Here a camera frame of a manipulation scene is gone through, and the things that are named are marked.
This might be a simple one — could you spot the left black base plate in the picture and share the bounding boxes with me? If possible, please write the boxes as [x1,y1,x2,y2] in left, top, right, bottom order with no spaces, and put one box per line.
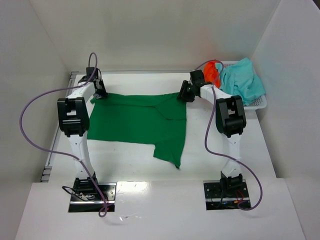
[62,182,117,213]

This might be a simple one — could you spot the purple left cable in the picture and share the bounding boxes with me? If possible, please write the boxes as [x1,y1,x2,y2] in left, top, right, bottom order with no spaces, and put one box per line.
[18,51,114,217]

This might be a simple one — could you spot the teal t shirt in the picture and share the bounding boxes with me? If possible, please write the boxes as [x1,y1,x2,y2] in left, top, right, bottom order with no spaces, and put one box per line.
[215,57,266,107]

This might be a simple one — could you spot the purple cable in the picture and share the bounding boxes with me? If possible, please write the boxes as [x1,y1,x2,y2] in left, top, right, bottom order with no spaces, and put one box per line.
[18,51,114,217]
[194,59,264,211]

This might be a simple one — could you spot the green t shirt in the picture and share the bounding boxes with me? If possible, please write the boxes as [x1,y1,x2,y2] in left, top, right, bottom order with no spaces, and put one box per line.
[87,92,187,169]

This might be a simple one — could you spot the orange t shirt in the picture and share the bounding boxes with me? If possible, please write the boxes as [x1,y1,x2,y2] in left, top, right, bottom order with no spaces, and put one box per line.
[203,60,221,89]

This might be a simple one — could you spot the white plastic basket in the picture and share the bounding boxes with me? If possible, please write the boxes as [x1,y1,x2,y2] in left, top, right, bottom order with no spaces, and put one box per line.
[219,60,268,111]

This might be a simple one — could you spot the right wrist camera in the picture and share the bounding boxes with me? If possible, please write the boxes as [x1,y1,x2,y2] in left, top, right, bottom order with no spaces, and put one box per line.
[189,69,205,85]

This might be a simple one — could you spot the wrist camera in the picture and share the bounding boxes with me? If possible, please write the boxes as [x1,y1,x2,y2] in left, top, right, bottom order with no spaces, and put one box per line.
[189,69,205,85]
[85,67,100,80]

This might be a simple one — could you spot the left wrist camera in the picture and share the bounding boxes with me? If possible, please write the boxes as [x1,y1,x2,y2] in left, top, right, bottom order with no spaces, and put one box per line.
[85,67,100,80]

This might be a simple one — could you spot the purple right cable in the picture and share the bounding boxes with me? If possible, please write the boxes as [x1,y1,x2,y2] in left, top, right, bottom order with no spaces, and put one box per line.
[194,59,264,211]

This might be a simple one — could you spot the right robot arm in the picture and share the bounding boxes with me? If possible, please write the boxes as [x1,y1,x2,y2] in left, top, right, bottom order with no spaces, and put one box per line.
[177,80,247,194]

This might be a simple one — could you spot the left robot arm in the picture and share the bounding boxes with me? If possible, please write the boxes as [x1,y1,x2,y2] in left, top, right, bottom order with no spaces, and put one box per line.
[57,75,108,195]

